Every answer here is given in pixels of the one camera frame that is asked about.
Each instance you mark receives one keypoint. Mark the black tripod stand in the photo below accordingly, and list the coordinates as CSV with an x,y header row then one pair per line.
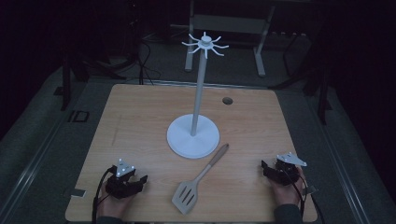
x,y
322,93

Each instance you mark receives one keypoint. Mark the white utensil stand with hooks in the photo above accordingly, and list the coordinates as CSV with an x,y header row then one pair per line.
x,y
193,137

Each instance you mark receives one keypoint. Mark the person's left hand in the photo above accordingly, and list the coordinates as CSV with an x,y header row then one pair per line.
x,y
115,205

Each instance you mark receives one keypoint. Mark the white metal desk frame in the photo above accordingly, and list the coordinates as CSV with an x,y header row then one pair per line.
x,y
230,24

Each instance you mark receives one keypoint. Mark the grey tape piece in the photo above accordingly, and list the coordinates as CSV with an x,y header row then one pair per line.
x,y
77,193
309,190

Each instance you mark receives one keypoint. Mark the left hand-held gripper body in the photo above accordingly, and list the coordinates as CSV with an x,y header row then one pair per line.
x,y
120,186

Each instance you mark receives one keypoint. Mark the person's right hand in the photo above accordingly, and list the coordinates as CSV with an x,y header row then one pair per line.
x,y
288,193

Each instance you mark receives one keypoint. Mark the black metal stand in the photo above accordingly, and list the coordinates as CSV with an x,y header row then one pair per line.
x,y
67,84

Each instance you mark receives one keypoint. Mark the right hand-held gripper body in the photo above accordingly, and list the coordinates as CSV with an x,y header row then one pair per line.
x,y
285,172

